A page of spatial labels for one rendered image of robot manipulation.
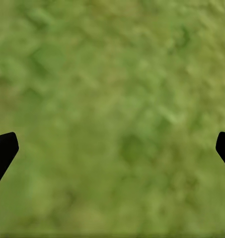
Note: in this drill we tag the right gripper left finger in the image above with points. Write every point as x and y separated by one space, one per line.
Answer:
8 149

